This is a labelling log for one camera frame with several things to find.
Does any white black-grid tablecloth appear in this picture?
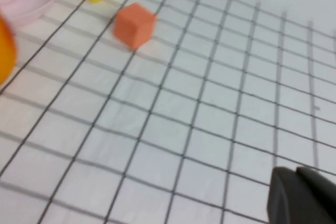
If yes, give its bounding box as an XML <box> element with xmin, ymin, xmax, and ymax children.
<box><xmin>0</xmin><ymin>0</ymin><xmax>336</xmax><ymax>224</ymax></box>

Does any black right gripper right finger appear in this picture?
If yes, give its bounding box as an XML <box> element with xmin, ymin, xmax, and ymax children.
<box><xmin>296</xmin><ymin>166</ymin><xmax>336</xmax><ymax>208</ymax></box>

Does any orange fruit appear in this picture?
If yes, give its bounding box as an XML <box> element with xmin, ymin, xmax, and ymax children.
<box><xmin>0</xmin><ymin>13</ymin><xmax>18</xmax><ymax>86</ymax></box>

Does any orange foam cube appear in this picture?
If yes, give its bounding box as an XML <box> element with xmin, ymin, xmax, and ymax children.
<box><xmin>113</xmin><ymin>2</ymin><xmax>158</xmax><ymax>51</ymax></box>

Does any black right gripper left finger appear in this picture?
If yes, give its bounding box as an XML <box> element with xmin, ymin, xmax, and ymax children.
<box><xmin>266</xmin><ymin>166</ymin><xmax>336</xmax><ymax>224</ymax></box>

